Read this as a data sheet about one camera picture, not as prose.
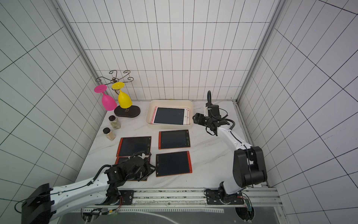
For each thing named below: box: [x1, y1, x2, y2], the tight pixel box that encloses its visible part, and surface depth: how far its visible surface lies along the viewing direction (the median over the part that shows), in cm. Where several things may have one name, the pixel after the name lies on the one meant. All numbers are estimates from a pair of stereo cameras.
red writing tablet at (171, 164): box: [155, 150, 193, 178], surface depth 87 cm
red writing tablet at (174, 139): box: [158, 129, 191, 150], surface depth 98 cm
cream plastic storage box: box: [145, 99, 194, 130], surface depth 109 cm
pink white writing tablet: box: [151, 106, 191, 126], surface depth 110 cm
